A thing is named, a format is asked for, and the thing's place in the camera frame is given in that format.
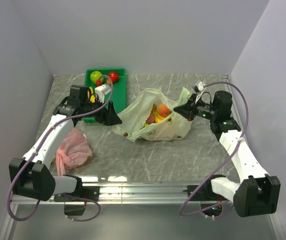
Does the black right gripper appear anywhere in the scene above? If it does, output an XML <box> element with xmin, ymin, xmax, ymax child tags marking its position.
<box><xmin>174</xmin><ymin>93</ymin><xmax>218</xmax><ymax>122</ymax></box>

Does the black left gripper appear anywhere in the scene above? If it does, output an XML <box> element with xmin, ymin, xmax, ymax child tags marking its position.
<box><xmin>81</xmin><ymin>95</ymin><xmax>122</xmax><ymax>126</ymax></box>

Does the light green plastic bag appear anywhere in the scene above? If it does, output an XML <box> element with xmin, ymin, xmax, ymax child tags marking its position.
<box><xmin>112</xmin><ymin>87</ymin><xmax>191</xmax><ymax>142</ymax></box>

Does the orange fake peach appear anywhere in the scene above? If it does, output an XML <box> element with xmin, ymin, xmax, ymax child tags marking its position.
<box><xmin>157</xmin><ymin>103</ymin><xmax>172</xmax><ymax>118</ymax></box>

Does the yellow fake banana bunch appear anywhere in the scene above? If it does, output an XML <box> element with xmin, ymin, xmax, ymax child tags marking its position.
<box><xmin>143</xmin><ymin>104</ymin><xmax>172</xmax><ymax>128</ymax></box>

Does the pink fake peach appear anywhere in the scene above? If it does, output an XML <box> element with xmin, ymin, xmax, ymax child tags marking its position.
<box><xmin>146</xmin><ymin>112</ymin><xmax>155</xmax><ymax>125</ymax></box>

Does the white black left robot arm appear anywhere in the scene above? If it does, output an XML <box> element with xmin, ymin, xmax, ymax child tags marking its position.
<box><xmin>8</xmin><ymin>85</ymin><xmax>122</xmax><ymax>201</ymax></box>

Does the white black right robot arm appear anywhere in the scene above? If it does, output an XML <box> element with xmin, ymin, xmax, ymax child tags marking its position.
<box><xmin>173</xmin><ymin>90</ymin><xmax>281</xmax><ymax>218</ymax></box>

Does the single yellow fake banana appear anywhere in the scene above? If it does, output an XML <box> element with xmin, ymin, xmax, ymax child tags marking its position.
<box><xmin>87</xmin><ymin>86</ymin><xmax>96</xmax><ymax>103</ymax></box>

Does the red fake strawberry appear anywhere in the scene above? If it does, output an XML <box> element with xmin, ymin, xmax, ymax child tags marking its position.
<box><xmin>106</xmin><ymin>71</ymin><xmax>120</xmax><ymax>85</ymax></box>

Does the green fake apple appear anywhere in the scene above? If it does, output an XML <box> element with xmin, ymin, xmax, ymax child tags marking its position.
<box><xmin>90</xmin><ymin>70</ymin><xmax>103</xmax><ymax>85</ymax></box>

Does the pink plastic bag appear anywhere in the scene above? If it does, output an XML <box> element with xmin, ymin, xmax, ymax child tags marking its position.
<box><xmin>55</xmin><ymin>128</ymin><xmax>93</xmax><ymax>176</ymax></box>

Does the green plastic fruit tray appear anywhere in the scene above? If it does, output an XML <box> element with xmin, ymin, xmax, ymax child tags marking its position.
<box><xmin>84</xmin><ymin>68</ymin><xmax>127</xmax><ymax>114</ymax></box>

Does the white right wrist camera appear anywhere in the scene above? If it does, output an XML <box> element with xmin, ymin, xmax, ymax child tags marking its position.
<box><xmin>192</xmin><ymin>80</ymin><xmax>206</xmax><ymax>103</ymax></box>

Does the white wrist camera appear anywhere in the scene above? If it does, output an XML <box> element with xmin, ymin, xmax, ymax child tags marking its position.
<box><xmin>94</xmin><ymin>79</ymin><xmax>112</xmax><ymax>103</ymax></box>
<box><xmin>192</xmin><ymin>80</ymin><xmax>206</xmax><ymax>103</ymax></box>

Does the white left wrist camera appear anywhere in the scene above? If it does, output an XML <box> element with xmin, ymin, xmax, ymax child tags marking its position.
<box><xmin>94</xmin><ymin>79</ymin><xmax>112</xmax><ymax>103</ymax></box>

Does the aluminium table edge rail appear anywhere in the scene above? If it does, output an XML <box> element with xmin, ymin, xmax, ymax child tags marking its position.
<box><xmin>10</xmin><ymin>181</ymin><xmax>200</xmax><ymax>205</ymax></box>

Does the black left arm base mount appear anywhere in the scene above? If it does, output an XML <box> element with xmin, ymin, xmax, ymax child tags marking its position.
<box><xmin>53</xmin><ymin>186</ymin><xmax>100</xmax><ymax>217</ymax></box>

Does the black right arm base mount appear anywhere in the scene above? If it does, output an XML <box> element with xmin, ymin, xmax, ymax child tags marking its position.
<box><xmin>179</xmin><ymin>184</ymin><xmax>233</xmax><ymax>220</ymax></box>

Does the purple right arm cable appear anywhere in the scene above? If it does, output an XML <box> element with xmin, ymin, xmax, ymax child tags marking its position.
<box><xmin>179</xmin><ymin>81</ymin><xmax>249</xmax><ymax>218</ymax></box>

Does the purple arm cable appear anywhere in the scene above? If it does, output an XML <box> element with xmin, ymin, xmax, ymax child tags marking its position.
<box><xmin>6</xmin><ymin>74</ymin><xmax>114</xmax><ymax>222</ymax></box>
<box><xmin>179</xmin><ymin>81</ymin><xmax>249</xmax><ymax>218</ymax></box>

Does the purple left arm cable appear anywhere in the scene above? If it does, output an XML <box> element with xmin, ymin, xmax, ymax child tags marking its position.
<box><xmin>6</xmin><ymin>74</ymin><xmax>114</xmax><ymax>222</ymax></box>

